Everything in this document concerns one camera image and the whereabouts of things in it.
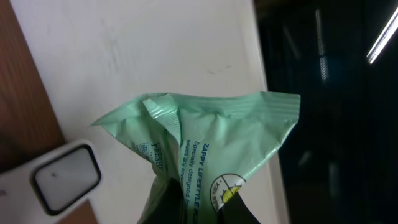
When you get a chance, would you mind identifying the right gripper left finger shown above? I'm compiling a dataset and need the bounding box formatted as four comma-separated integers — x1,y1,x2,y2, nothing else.
141,177,187,224

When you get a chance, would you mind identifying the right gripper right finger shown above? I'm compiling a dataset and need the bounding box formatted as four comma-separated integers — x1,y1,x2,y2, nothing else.
217,193,260,224

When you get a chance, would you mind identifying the teal wet wipes pack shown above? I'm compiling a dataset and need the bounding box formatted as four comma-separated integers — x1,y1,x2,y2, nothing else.
96,91,300,223

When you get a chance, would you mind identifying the white barcode scanner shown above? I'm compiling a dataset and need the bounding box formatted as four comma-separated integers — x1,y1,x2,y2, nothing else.
1,139,102,223

